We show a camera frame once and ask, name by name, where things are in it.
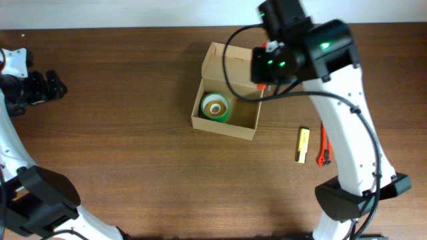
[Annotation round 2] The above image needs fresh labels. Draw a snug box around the red stapler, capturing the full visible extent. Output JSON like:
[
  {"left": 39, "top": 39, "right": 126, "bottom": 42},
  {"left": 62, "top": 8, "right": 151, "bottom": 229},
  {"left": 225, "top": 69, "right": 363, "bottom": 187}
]
[{"left": 257, "top": 41, "right": 268, "bottom": 90}]

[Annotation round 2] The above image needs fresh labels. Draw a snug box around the brown cardboard box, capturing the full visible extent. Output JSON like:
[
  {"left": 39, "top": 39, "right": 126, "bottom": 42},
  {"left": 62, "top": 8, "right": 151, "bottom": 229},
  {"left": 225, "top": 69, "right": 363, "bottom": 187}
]
[{"left": 191, "top": 43, "right": 264, "bottom": 140}]

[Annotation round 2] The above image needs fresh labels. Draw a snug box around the green tape roll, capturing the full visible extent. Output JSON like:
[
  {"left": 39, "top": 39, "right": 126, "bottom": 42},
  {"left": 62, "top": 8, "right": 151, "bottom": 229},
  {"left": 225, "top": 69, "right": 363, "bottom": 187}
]
[{"left": 200, "top": 93, "right": 230, "bottom": 123}]

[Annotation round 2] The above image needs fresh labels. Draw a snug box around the small yellow tape roll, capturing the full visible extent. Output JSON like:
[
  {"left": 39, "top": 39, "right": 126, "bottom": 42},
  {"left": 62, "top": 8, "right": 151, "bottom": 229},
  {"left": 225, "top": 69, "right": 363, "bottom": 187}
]
[{"left": 203, "top": 100, "right": 227, "bottom": 117}]

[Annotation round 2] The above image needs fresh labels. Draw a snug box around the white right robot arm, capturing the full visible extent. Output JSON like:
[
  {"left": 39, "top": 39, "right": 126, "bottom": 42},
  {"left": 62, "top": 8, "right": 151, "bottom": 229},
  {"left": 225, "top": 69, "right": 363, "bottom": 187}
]
[{"left": 251, "top": 1, "right": 412, "bottom": 239}]

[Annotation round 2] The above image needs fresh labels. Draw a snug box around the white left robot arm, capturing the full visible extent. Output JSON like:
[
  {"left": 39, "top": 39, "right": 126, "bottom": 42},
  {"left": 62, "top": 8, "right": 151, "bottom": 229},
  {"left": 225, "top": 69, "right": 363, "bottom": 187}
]
[{"left": 1, "top": 70, "right": 130, "bottom": 240}]

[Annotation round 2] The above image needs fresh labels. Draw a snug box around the yellow highlighter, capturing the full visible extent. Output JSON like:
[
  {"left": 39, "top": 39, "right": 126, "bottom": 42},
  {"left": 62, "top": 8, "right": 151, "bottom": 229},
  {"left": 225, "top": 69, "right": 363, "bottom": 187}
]
[{"left": 297, "top": 128, "right": 310, "bottom": 163}]

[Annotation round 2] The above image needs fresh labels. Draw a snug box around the red utility knife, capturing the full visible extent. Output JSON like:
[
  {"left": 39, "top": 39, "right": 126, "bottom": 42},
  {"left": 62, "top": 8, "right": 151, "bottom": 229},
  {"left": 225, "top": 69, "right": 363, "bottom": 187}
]
[{"left": 317, "top": 123, "right": 332, "bottom": 166}]

